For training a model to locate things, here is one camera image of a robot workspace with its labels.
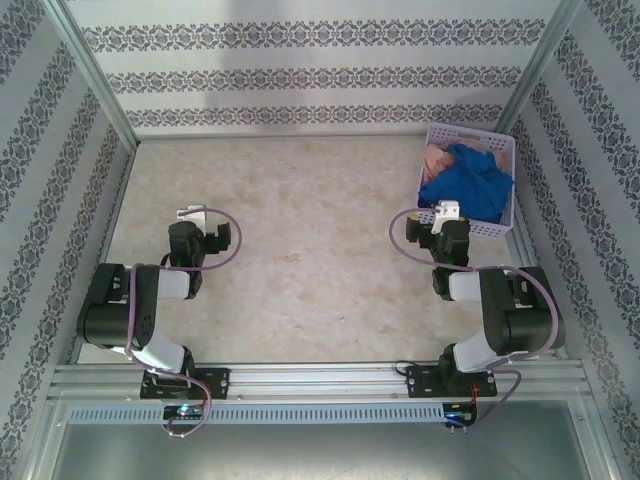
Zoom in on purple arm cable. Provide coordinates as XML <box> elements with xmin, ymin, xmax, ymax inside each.
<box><xmin>124</xmin><ymin>207</ymin><xmax>245</xmax><ymax>441</ymax></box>
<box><xmin>389</xmin><ymin>207</ymin><xmax>560</xmax><ymax>431</ymax></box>

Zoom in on peach pink garment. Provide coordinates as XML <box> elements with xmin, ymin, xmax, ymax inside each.
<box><xmin>422</xmin><ymin>142</ymin><xmax>512</xmax><ymax>186</ymax></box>

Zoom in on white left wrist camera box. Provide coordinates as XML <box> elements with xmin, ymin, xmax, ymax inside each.
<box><xmin>175</xmin><ymin>203</ymin><xmax>210</xmax><ymax>232</ymax></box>

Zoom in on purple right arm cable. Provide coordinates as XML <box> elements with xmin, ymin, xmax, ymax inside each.
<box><xmin>389</xmin><ymin>207</ymin><xmax>560</xmax><ymax>431</ymax></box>

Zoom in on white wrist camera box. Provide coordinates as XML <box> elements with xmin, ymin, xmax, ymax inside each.
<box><xmin>175</xmin><ymin>203</ymin><xmax>210</xmax><ymax>232</ymax></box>
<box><xmin>432</xmin><ymin>199</ymin><xmax>461</xmax><ymax>236</ymax></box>

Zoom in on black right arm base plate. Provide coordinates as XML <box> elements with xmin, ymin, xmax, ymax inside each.
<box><xmin>405</xmin><ymin>364</ymin><xmax>499</xmax><ymax>400</ymax></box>

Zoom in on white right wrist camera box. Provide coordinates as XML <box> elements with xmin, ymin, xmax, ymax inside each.
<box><xmin>432</xmin><ymin>199</ymin><xmax>461</xmax><ymax>236</ymax></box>

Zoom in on aluminium frame post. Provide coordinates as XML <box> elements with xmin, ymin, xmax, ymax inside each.
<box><xmin>498</xmin><ymin>0</ymin><xmax>585</xmax><ymax>136</ymax></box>
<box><xmin>42</xmin><ymin>0</ymin><xmax>140</xmax><ymax>146</ymax></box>

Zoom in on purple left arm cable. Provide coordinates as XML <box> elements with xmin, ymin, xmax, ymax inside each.
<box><xmin>124</xmin><ymin>207</ymin><xmax>245</xmax><ymax>441</ymax></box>

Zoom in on grey sheet metal panel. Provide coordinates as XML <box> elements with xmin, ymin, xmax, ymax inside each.
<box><xmin>29</xmin><ymin>422</ymin><xmax>616</xmax><ymax>480</ymax></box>

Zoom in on aluminium mounting rail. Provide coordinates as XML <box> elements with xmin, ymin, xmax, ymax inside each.
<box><xmin>47</xmin><ymin>362</ymin><xmax>587</xmax><ymax>401</ymax></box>

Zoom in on grey slotted cable duct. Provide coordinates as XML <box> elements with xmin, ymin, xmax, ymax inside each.
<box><xmin>64</xmin><ymin>403</ymin><xmax>481</xmax><ymax>425</ymax></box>

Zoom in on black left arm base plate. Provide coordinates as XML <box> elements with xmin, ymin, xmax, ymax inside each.
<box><xmin>139</xmin><ymin>367</ymin><xmax>232</xmax><ymax>401</ymax></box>

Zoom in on blue printed t-shirt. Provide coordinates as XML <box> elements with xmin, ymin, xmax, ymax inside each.
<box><xmin>418</xmin><ymin>144</ymin><xmax>515</xmax><ymax>224</ymax></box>

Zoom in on lavender plastic lattice basket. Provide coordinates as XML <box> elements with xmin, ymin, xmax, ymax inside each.
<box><xmin>416</xmin><ymin>123</ymin><xmax>517</xmax><ymax>239</ymax></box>

